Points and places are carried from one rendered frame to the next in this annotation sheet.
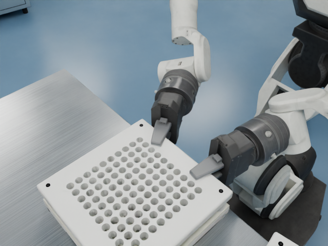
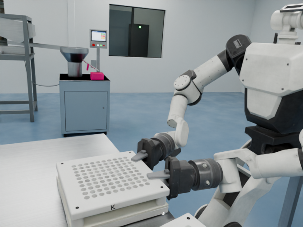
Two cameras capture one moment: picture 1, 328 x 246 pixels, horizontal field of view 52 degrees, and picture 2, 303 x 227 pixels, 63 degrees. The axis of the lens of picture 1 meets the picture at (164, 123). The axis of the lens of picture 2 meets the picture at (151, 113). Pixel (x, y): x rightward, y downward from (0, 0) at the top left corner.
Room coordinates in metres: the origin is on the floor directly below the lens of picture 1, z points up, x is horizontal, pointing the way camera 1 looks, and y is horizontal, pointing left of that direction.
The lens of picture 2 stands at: (-0.23, -0.20, 1.30)
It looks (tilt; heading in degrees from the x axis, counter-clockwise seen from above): 17 degrees down; 14
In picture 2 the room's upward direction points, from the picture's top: 4 degrees clockwise
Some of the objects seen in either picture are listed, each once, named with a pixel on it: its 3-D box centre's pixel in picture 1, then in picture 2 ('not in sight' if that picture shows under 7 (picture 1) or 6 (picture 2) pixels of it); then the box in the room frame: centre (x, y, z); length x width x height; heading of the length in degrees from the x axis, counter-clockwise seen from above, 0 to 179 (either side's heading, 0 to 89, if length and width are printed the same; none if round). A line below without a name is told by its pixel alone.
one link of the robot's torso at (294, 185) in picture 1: (268, 186); not in sight; (0.76, -0.42, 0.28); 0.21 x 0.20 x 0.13; 133
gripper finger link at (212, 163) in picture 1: (206, 166); (158, 174); (0.37, -0.08, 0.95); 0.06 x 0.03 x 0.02; 125
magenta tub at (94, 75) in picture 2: not in sight; (97, 76); (2.68, 1.30, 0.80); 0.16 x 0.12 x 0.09; 124
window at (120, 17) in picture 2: not in sight; (136, 33); (5.67, 1.81, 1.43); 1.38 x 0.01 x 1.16; 124
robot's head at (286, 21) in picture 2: not in sight; (288, 23); (0.76, -0.41, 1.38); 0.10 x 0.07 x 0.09; 43
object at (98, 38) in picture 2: not in sight; (98, 53); (2.99, 1.45, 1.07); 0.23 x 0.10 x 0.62; 124
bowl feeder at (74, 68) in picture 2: not in sight; (80, 62); (2.78, 1.61, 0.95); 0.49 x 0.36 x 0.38; 124
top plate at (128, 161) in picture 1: (133, 191); (108, 177); (0.33, 0.05, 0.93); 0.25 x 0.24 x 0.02; 43
